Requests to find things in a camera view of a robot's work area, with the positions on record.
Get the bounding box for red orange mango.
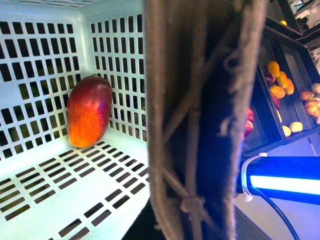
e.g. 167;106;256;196
67;74;112;148

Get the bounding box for brown basket handle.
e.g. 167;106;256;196
144;0;268;240

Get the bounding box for light teal plastic basket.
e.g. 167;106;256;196
0;0;150;240

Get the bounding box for black fruit display shelf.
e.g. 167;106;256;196
242;0;320;157

